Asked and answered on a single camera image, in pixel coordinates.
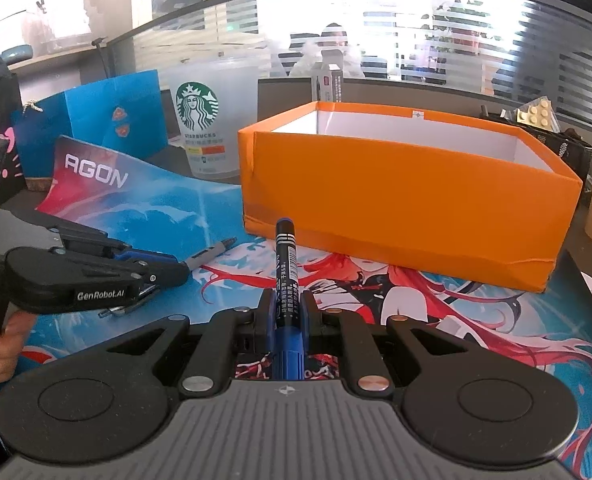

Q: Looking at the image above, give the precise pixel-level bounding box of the orange cardboard box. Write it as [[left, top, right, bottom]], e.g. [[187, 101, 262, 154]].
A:
[[238, 100, 584, 294]]

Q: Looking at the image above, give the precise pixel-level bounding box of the striped glass desk partition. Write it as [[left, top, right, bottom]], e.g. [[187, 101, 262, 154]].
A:
[[110, 0, 592, 137]]

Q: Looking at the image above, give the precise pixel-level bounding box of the grey pen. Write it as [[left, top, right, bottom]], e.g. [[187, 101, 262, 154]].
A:
[[178, 236, 238, 272]]

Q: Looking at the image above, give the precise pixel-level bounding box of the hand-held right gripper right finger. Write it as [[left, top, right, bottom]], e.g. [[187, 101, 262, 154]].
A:
[[299, 290, 470, 399]]

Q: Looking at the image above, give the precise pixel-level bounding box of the printed anime desk mat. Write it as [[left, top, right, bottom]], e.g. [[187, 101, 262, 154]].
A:
[[0, 135, 592, 462]]

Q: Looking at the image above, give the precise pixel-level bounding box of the yellow pill blister pack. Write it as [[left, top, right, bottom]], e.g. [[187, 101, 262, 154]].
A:
[[517, 95, 561, 134]]

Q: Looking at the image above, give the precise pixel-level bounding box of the white and black carton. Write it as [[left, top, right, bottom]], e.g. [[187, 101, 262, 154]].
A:
[[310, 63, 345, 104]]

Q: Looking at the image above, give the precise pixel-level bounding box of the person's left hand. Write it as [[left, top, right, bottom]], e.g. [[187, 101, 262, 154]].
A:
[[0, 310, 30, 384]]

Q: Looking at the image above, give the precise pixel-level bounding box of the blue paper bag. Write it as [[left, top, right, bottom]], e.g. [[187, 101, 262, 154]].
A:
[[10, 69, 169, 194]]

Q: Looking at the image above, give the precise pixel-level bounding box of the blue bowl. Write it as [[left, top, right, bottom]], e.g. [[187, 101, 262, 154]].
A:
[[0, 44, 34, 66]]

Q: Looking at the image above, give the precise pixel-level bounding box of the blue marker pen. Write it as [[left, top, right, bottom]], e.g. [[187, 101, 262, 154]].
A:
[[274, 217, 307, 382]]

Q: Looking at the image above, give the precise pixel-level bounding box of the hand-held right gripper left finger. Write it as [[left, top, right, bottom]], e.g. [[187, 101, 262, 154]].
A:
[[106, 290, 278, 402]]

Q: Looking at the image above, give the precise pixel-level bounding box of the translucent plastic cup green logo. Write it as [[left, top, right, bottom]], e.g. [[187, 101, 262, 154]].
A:
[[158, 57, 259, 181]]

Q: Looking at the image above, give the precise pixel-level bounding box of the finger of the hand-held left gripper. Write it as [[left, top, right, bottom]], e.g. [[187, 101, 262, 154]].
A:
[[50, 228, 179, 265], [62, 249, 191, 286]]

